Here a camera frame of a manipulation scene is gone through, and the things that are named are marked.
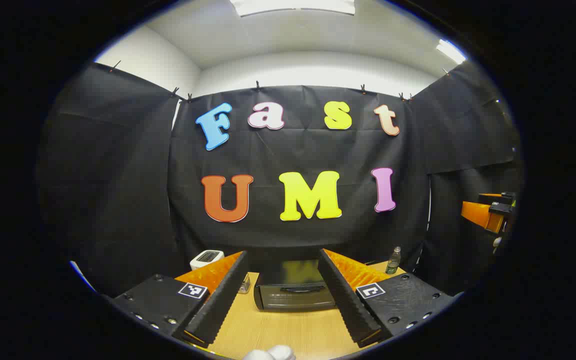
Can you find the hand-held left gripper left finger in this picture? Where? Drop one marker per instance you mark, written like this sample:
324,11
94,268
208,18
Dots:
220,300

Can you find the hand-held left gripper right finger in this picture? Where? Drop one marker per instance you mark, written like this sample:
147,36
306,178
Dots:
345,300

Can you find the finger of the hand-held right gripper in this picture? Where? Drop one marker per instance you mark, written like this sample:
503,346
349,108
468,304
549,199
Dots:
478,212

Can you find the black electric oven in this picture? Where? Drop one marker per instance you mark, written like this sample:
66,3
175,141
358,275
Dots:
293,296

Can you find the white toaster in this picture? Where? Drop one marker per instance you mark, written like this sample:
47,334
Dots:
207,258

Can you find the clear plastic water bottle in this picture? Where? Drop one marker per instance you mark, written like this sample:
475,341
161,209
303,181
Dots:
393,262

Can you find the ceiling light panel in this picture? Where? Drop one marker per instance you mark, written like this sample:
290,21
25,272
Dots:
450,51
293,6

